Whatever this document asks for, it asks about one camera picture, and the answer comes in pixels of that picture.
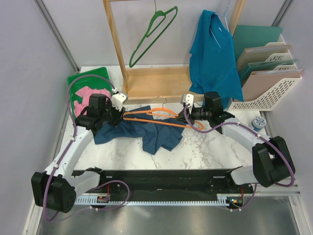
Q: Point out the teal t-shirt on rack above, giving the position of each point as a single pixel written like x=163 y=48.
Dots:
x=212 y=65

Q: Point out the teal folder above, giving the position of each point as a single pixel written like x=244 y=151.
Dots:
x=246 y=36

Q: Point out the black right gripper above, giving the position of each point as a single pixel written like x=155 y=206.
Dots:
x=181 y=116

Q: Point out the aluminium frame post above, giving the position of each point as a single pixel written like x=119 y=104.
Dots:
x=282 y=12
x=56 y=33

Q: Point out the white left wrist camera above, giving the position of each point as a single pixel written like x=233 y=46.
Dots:
x=118 y=99

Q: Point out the pink folder front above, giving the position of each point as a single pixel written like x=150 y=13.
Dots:
x=261 y=81

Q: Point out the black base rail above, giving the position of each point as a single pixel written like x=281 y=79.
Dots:
x=168 y=184

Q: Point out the pink cloth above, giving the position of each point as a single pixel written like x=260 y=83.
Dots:
x=85 y=94

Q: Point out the beige folder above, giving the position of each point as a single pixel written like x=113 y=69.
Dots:
x=259 y=54

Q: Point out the round blue patterned tin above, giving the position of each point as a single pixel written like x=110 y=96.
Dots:
x=258 y=123

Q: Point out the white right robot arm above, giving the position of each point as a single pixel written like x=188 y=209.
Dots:
x=271 y=160

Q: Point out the green plastic tray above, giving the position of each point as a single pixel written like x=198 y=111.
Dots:
x=92 y=82

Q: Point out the dark blue t-shirt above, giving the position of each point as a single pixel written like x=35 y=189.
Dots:
x=154 y=136

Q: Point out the white slotted cable duct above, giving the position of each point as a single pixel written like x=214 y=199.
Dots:
x=98 y=200

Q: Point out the wooden clothes rack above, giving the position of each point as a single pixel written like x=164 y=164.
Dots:
x=149 y=85

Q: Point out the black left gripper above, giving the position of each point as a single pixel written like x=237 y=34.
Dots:
x=119 y=114

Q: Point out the white perforated file organizer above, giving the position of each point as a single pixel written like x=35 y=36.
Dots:
x=272 y=97

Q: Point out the green plastic hanger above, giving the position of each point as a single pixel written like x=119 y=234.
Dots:
x=158 y=24

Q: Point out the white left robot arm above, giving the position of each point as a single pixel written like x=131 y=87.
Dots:
x=55 y=188

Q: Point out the aluminium frame post right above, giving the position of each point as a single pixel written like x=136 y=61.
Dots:
x=282 y=12

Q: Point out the aluminium frame post left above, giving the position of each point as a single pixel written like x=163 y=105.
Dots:
x=56 y=33

